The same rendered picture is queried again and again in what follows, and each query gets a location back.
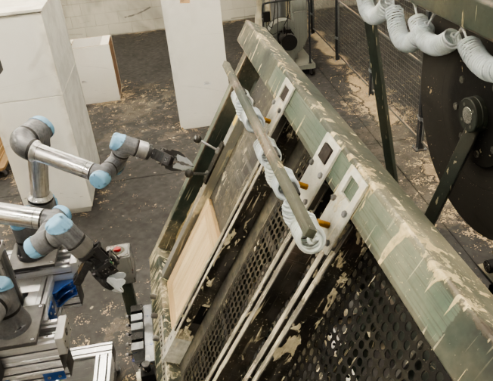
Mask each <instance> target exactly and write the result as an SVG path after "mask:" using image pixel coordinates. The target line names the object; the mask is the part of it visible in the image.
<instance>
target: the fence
mask: <svg viewBox="0 0 493 381"><path fill-rule="evenodd" d="M236 115H237V114H236ZM236 115H235V117H236ZM234 119H235V118H234ZM233 121H234V120H233ZM232 123H233V122H232ZM243 127H244V124H243V122H242V121H240V119H239V118H237V120H236V123H235V124H234V125H233V124H231V126H230V128H229V130H228V133H227V135H226V136H225V139H224V141H223V142H224V145H225V147H224V149H223V151H222V153H221V155H220V157H219V160H218V162H217V163H216V165H215V168H214V169H213V171H212V174H211V176H210V178H209V180H208V182H207V184H204V183H203V185H202V187H201V189H200V192H199V194H198V195H197V198H196V200H195V202H194V204H193V206H192V208H191V210H190V212H189V215H188V217H187V219H186V221H185V223H184V225H183V227H182V230H181V232H180V234H179V236H178V238H177V240H176V242H175V245H174V246H173V248H172V251H171V252H170V254H169V257H168V259H167V261H166V263H165V265H164V267H163V270H162V276H163V278H166V279H169V277H170V275H171V273H172V271H173V269H174V267H175V264H176V262H177V261H178V258H179V256H180V255H181V252H182V250H183V249H184V246H185V244H186V242H187V240H188V238H189V236H190V234H191V232H192V230H193V228H194V226H195V224H196V222H197V219H198V217H199V215H200V213H201V211H202V209H203V207H204V205H205V203H206V200H207V198H210V196H211V194H212V192H213V190H214V188H215V186H216V184H217V182H218V180H219V177H220V175H221V173H222V171H223V169H224V167H225V165H226V163H227V161H228V159H229V157H230V155H231V152H232V150H233V149H234V146H235V144H236V143H237V140H238V138H239V137H240V134H241V132H242V130H243Z"/></svg>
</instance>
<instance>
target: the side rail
mask: <svg viewBox="0 0 493 381"><path fill-rule="evenodd" d="M234 73H235V75H236V76H237V78H238V80H239V82H240V84H241V86H242V87H243V88H245V89H246V90H247V91H248V92H249V93H250V90H251V88H252V87H253V84H254V82H255V81H256V80H257V79H258V80H259V74H258V73H257V71H256V69H255V67H254V66H253V65H252V63H251V62H250V59H249V58H248V57H247V55H246V53H245V52H243V55H242V57H241V59H240V62H239V64H238V65H237V68H236V70H235V72H234ZM233 90H234V89H233V87H232V85H231V83H229V85H228V88H227V90H226V92H225V94H224V97H223V98H222V101H221V103H220V105H219V108H218V109H217V111H216V113H215V116H214V118H213V120H212V123H211V125H210V127H209V129H208V132H207V133H206V136H205V138H204V139H203V141H205V142H206V143H207V144H210V145H212V146H213V147H215V148H217V147H218V146H219V144H220V142H221V141H224V139H225V136H226V135H227V133H228V130H229V128H230V126H231V124H232V122H233V120H234V118H235V115H236V113H237V112H236V109H235V107H234V105H233V102H232V99H231V93H232V91H233ZM214 155H215V150H213V149H212V148H211V147H208V146H206V145H205V144H203V143H202V144H201V146H200V149H199V151H198V153H197V155H196V158H195V160H194V162H193V165H194V167H193V168H192V169H191V170H193V172H202V173H205V172H206V171H207V169H208V168H209V165H210V163H211V161H212V158H213V157H214ZM203 178H204V175H193V177H191V178H186V179H185V181H184V184H183V186H182V188H181V190H180V193H179V195H178V197H177V199H176V201H175V204H174V206H173V207H172V211H171V212H170V214H169V217H168V219H167V221H166V223H165V225H164V228H163V230H162V232H161V234H160V237H159V239H158V241H157V244H158V247H159V248H163V249H167V250H169V251H172V248H173V246H174V245H175V242H176V240H177V238H178V236H179V234H180V232H181V230H182V227H183V225H184V223H185V221H186V219H187V217H188V215H189V212H190V210H191V208H192V206H193V204H194V202H195V199H196V196H197V194H198V192H199V190H200V188H201V187H202V185H203Z"/></svg>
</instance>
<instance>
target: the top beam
mask: <svg viewBox="0 0 493 381"><path fill-rule="evenodd" d="M237 41H238V42H239V44H240V46H241V48H242V49H243V50H244V52H245V53H246V55H247V57H248V58H249V59H250V62H251V63H252V65H253V66H254V67H255V69H256V71H257V73H258V74H259V76H260V77H261V79H262V81H263V82H264V83H265V85H266V87H267V88H268V90H269V91H270V93H271V95H272V96H273V98H274V99H275V98H276V96H277V94H278V92H279V90H280V88H281V86H282V84H283V82H284V80H285V78H286V77H287V78H288V79H289V80H290V82H291V83H292V84H293V86H294V87H295V91H294V93H293V95H292V97H291V99H290V101H289V103H288V105H287V106H286V108H285V110H284V112H283V114H284V115H285V116H286V118H287V120H288V122H289V123H290V124H291V126H292V127H293V130H294V131H295V133H296V134H297V136H298V137H299V139H300V141H301V142H302V144H303V145H304V147H305V148H306V150H307V151H308V153H309V155H310V156H311V158H313V156H314V155H315V153H316V151H317V149H318V147H319V146H320V144H321V142H322V140H323V138H324V136H325V135H326V134H327V132H329V133H330V134H331V136H332V137H333V139H334V140H335V141H336V143H338V145H339V146H340V147H341V149H342V150H341V152H340V154H339V156H338V157H337V159H336V162H335V163H334V164H333V167H332V168H331V170H330V171H329V173H328V175H327V177H326V178H325V180H326V182H327V183H328V184H329V186H330V188H331V190H332V191H333V192H334V193H335V191H336V189H337V188H338V186H339V184H340V182H341V181H342V179H343V177H344V175H345V174H346V172H347V171H348V169H349V167H350V166H351V164H352V165H354V166H355V168H356V169H357V170H358V171H359V172H360V174H361V175H362V177H363V178H364V179H365V181H366V182H367V183H368V184H369V186H370V187H369V188H368V189H367V192H366V194H365V195H364V197H363V198H362V200H361V202H360V203H359V204H358V207H357V208H356V210H355V211H354V212H353V214H352V216H351V218H350V219H351V221H352V223H353V224H354V226H355V227H356V229H357V230H358V232H359V234H360V235H361V237H362V238H363V240H364V242H365V243H366V244H367V247H368V248H369V250H370V251H371V252H372V254H373V256H374V258H375V259H376V260H377V262H378V264H379V265H380V267H381V268H382V270H383V272H384V273H385V275H386V276H387V278H388V279H389V281H390V283H391V284H392V286H393V287H394V289H395V291H396V292H397V293H398V295H399V297H400V298H401V300H402V301H403V303H404V304H405V307H406V308H407V310H408V311H409V312H410V314H411V316H412V318H413V319H414V320H415V322H416V324H417V326H418V327H419V328H420V330H421V332H422V333H423V335H424V336H425V338H426V340H427V341H428V343H429V344H430V346H431V347H432V349H433V351H434V352H435V353H436V355H437V357H438V358H439V360H440V361H441V363H442V365H443V367H444V368H445V369H446V371H447V372H448V375H449V376H450V377H451V379H452V381H493V295H492V293H491V292H490V291H489V290H488V288H487V287H486V286H485V285H484V284H483V282H482V281H481V280H480V279H479V278H478V277H477V276H476V275H475V273H474V272H473V271H472V270H471V269H470V267H469V266H468V265H467V264H466V262H465V261H464V260H463V259H462V258H461V257H460V256H459V255H458V254H457V252H456V251H455V250H454V249H453V247H452V246H451V245H450V244H449V243H448V241H447V240H446V239H445V238H444V237H443V236H442V235H441V234H440V232H439V231H438V230H437V229H436V227H435V226H434V225H433V224H432V222H431V221H430V220H429V219H428V218H427V217H426V216H425V215H424V214H423V212H422V211H421V210H420V209H419V208H418V206H417V205H416V204H415V203H414V201H413V200H412V199H411V198H410V197H409V196H408V195H407V194H406V193H405V191H404V190H403V189H402V187H401V186H400V185H399V184H398V183H397V181H396V180H395V179H394V178H393V177H392V176H391V175H390V174H389V173H388V171H387V170H386V169H385V168H384V166H383V165H382V164H381V163H380V161H379V160H378V159H377V158H376V157H375V156H374V155H373V154H372V153H371V151H370V150H369V149H368V148H367V146H366V145H365V144H364V143H363V142H362V140H361V139H360V138H359V137H358V136H357V135H356V134H355V133H354V131H353V130H352V129H351V128H350V127H349V125H348V124H347V123H346V122H345V120H344V119H343V118H342V117H341V116H340V115H339V114H338V112H337V111H336V110H335V109H334V108H333V107H332V105H331V104H330V103H329V102H328V101H327V99H326V98H325V97H324V96H323V95H322V93H320V92H319V90H318V89H317V88H316V87H315V85H314V84H313V83H312V82H311V81H310V79H309V78H308V77H307V76H306V74H304V72H303V71H302V70H301V69H300V68H299V67H298V66H297V64H296V63H295V62H294V61H293V59H292V58H291V57H290V56H289V54H288V53H287V52H286V51H285V50H284V49H283V48H282V47H281V46H280V44H279V43H278V42H277V41H276V39H275V38H274V37H273V36H272V35H271V33H270V32H269V31H268V30H267V29H266V28H265V27H263V26H260V25H258V24H256V23H253V22H251V21H249V20H246V21H245V24H244V25H243V28H242V30H241V32H240V35H239V37H238V39H237Z"/></svg>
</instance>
